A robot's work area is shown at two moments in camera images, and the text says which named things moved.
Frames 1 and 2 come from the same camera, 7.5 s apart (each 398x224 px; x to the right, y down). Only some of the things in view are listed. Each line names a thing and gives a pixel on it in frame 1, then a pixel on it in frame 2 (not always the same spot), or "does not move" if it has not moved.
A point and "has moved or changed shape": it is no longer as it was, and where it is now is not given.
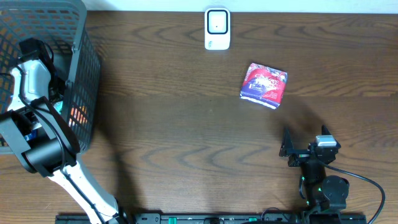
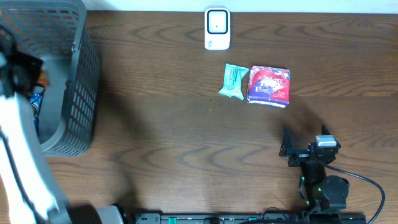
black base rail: [336, 218] does not move
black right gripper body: [300, 156] does not move
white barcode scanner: [217, 28] does not move
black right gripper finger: [324, 130] does not move
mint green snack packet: [58, 106] -> [233, 79]
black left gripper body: [28, 47] -> [23, 66]
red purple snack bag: [264, 86] has moved or changed shape
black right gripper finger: [287, 147] does not move
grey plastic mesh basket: [75, 66] does not move
